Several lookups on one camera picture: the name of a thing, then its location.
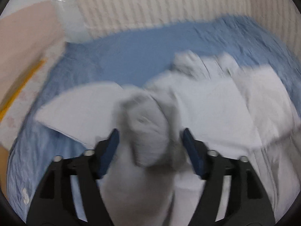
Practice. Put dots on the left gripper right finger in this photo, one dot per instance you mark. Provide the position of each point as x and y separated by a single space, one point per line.
233 193

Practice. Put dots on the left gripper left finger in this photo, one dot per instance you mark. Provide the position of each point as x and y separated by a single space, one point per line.
68 193

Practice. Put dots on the white puffer jacket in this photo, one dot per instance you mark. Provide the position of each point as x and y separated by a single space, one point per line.
234 110

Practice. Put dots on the white patterned mattress edge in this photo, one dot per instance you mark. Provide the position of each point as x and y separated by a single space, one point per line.
13 119

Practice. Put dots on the yellow strip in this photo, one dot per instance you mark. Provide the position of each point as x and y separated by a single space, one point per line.
20 85

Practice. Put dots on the blue bed sheet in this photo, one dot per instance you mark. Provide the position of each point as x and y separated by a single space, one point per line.
134 57

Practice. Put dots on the beige striped padded headboard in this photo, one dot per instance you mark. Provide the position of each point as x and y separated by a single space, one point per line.
104 17

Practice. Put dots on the clear plastic storage bin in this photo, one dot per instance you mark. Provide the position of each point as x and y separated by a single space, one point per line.
72 21

